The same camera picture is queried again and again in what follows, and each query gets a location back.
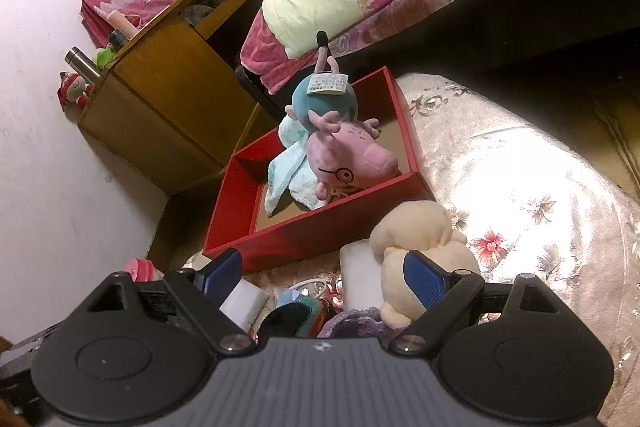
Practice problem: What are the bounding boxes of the black chair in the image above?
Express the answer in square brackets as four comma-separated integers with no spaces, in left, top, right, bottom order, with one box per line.
[235,64,282,124]

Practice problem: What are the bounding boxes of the wooden desk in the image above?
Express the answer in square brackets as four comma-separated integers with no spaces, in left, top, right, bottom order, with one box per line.
[77,0,291,196]

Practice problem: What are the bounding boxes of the steel thermos bottle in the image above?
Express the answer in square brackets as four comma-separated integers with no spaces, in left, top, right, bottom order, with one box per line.
[64,47,102,86]

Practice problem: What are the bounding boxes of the red and white doll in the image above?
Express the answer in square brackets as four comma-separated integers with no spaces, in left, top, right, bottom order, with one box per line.
[56,72,94,110]

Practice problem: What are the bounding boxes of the purple fuzzy plush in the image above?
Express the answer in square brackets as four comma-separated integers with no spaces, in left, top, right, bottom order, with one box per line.
[316,306,402,341]

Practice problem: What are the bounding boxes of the dark bed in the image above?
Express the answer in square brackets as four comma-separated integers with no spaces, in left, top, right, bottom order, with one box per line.
[345,0,640,85]

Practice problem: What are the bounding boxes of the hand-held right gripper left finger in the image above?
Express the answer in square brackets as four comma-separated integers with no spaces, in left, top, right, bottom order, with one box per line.
[87,247,256,355]

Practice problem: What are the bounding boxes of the pink pig plush with glasses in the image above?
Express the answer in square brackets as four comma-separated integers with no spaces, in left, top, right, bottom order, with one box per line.
[305,121,399,208]

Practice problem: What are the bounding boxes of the white paper roll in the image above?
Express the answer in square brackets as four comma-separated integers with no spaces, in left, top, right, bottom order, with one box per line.
[219,279,271,332]

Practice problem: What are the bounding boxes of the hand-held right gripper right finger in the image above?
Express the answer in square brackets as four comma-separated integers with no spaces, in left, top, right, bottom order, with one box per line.
[390,249,553,355]

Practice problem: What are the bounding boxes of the red cardboard box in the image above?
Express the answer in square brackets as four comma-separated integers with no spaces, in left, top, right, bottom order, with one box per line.
[202,66,436,273]

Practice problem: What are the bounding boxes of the pale blue soft cloth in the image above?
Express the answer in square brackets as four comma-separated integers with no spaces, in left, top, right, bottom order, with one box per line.
[267,114,328,215]

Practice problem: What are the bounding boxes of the silver floral sheet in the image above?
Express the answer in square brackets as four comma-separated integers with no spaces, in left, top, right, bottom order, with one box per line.
[180,72,640,427]

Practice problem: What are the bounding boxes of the pink plastic toy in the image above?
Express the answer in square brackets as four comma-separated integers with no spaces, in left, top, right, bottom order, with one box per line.
[122,258,164,284]

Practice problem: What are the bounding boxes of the teal and black plush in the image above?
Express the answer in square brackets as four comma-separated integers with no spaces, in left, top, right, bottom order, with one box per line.
[259,289,327,341]

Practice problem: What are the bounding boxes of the grey cloth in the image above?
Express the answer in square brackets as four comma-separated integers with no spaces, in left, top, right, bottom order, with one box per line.
[179,0,237,26]

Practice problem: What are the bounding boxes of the white sponge block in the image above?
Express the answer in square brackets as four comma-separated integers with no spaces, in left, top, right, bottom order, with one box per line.
[339,239,387,311]

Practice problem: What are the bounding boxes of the cream plush bear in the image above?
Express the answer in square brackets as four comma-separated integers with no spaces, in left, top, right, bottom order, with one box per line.
[369,200,482,329]

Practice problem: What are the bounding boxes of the teal plush toy with tag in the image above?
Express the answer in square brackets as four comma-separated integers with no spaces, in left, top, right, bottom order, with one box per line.
[285,31,381,142]

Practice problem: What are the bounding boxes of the pink cylinder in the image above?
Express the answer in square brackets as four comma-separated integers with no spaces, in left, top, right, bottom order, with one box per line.
[107,10,136,42]

